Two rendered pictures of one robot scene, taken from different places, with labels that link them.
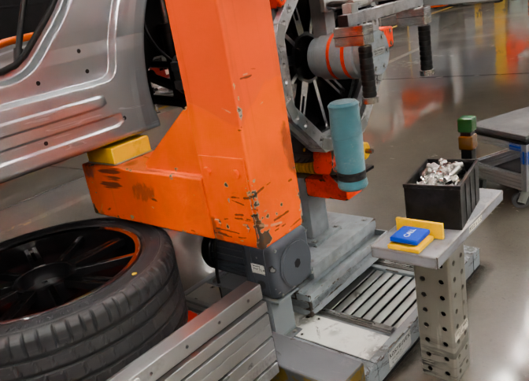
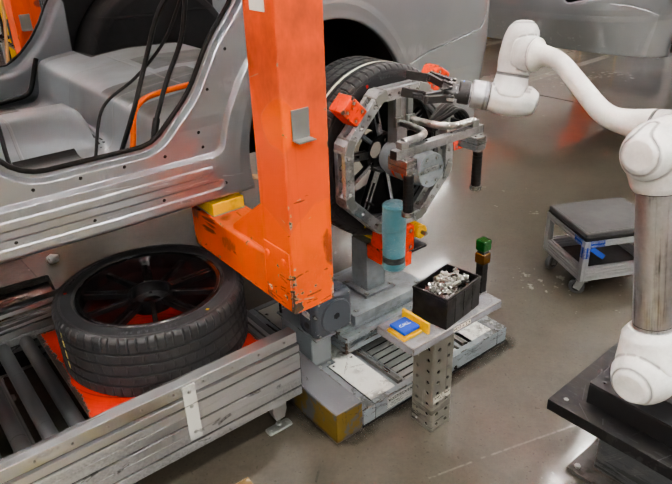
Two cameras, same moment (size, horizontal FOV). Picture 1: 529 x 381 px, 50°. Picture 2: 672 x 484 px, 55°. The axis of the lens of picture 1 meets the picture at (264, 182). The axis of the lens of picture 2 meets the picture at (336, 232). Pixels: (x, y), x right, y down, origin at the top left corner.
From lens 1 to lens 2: 0.90 m
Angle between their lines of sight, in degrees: 12
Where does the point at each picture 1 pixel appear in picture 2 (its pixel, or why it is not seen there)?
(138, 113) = (238, 179)
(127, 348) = (193, 358)
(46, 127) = (166, 189)
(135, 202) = (223, 248)
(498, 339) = (480, 407)
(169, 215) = (243, 267)
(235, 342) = (269, 369)
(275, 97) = (322, 213)
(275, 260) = (318, 312)
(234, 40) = (293, 178)
